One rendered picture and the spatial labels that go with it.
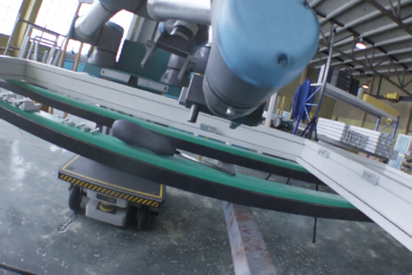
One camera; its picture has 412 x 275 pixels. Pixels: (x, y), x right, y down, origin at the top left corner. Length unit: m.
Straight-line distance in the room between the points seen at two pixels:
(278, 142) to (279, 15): 0.51
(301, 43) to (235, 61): 0.06
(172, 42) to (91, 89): 0.32
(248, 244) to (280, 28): 0.23
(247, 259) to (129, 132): 0.23
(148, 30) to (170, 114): 1.00
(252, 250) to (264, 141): 0.43
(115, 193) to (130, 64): 0.80
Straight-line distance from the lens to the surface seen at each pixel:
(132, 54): 1.44
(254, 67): 0.17
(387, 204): 0.42
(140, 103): 0.63
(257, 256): 0.25
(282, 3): 0.19
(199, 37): 0.95
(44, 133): 0.41
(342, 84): 5.07
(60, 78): 0.77
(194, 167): 0.33
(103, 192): 1.34
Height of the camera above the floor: 0.97
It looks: 6 degrees down
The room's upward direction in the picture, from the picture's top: 16 degrees clockwise
